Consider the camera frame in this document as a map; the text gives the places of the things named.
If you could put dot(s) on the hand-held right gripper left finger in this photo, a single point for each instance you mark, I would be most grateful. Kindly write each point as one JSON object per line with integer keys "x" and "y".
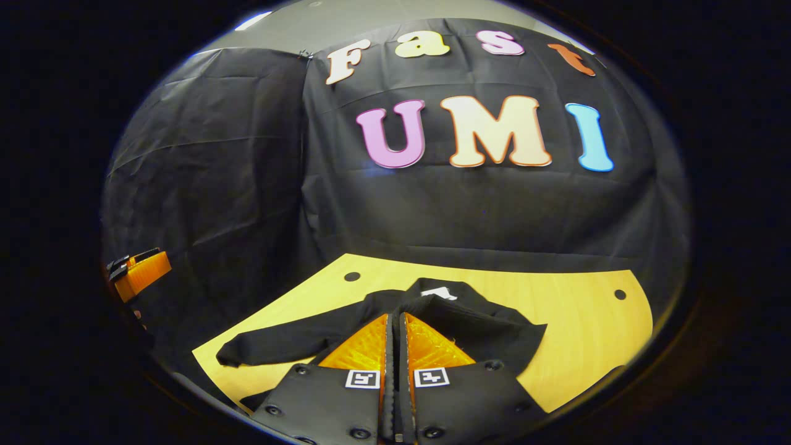
{"x": 321, "y": 402}

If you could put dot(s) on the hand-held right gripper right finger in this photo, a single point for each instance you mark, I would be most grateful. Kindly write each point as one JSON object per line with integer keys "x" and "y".
{"x": 476, "y": 402}

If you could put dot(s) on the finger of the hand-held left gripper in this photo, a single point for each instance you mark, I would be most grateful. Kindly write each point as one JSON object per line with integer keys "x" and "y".
{"x": 143, "y": 272}

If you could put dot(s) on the black long-sleeved garment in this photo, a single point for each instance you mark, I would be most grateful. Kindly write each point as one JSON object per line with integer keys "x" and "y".
{"x": 278, "y": 339}

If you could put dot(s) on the black backdrop cloth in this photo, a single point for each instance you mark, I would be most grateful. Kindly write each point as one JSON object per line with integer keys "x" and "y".
{"x": 463, "y": 210}

